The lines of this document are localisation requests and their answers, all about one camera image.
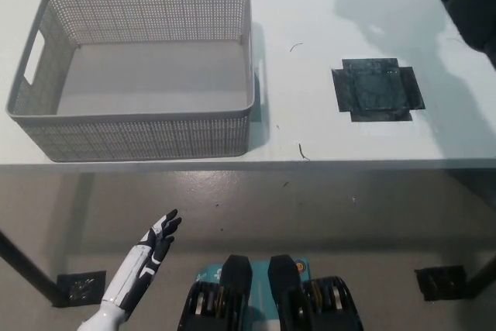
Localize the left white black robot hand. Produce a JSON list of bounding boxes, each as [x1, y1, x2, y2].
[[101, 208, 183, 313]]

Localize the left black ribbed torso block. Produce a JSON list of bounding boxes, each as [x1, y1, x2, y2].
[[177, 253, 256, 331]]

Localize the black ribbed torso block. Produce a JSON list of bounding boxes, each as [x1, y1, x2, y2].
[[177, 253, 256, 331], [269, 254, 364, 331]]

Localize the black table leg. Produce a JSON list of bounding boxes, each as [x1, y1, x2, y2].
[[0, 229, 61, 308], [466, 243, 496, 300]]

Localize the black teal robot legs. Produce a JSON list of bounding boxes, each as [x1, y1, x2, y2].
[[195, 256, 311, 331]]

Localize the large grey perforated basket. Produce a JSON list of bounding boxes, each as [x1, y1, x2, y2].
[[5, 0, 267, 164]]

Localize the right black ribbed torso block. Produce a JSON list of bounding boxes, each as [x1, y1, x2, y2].
[[269, 254, 364, 331]]

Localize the black tape patch on table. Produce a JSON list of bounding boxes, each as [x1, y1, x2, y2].
[[330, 57, 425, 123]]

